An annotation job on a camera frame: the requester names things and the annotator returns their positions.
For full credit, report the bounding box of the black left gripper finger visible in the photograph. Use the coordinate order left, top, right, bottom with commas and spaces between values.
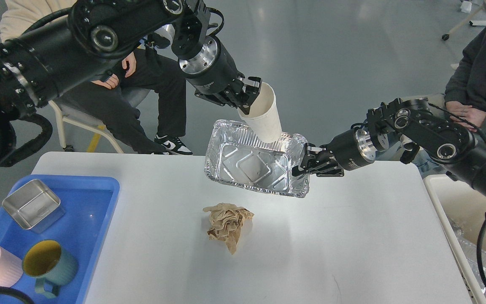
226, 76, 262, 115
194, 91, 250, 115

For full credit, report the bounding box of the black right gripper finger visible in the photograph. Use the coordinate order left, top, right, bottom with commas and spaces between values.
308, 165, 345, 177
292, 143, 334, 177

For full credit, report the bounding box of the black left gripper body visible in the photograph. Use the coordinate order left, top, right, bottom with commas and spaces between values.
179, 36, 244, 94

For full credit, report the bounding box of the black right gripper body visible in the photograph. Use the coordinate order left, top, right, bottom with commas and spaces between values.
326, 128, 377, 171

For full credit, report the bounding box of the white paper cup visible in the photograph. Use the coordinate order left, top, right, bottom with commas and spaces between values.
238, 81, 282, 144

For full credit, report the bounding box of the aluminium foil tray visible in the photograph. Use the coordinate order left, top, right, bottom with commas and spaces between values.
204, 119, 309, 198

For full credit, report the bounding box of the brown paper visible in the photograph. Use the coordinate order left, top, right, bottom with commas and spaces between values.
202, 203, 254, 255

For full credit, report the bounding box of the stainless steel rectangular tin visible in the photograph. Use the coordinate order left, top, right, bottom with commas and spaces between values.
3, 179, 65, 233

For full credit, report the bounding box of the teal mug yellow inside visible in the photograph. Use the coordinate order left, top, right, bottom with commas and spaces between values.
22, 240, 78, 299

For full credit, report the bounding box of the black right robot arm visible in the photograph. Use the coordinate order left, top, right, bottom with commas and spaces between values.
291, 98, 486, 287

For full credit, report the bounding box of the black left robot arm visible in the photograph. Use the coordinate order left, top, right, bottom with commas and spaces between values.
0, 0, 262, 167

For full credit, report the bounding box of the person in beige sweater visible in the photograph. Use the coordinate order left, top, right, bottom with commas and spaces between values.
0, 0, 194, 156

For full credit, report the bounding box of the white plastic bin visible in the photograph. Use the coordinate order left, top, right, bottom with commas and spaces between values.
424, 174, 486, 304

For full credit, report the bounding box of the white chair base background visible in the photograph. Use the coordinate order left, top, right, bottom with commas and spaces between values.
441, 0, 486, 41

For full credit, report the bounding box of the blue plastic tray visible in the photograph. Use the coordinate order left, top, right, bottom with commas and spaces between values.
0, 174, 120, 304

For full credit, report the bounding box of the grey office chair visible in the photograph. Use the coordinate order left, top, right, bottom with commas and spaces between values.
0, 0, 174, 153

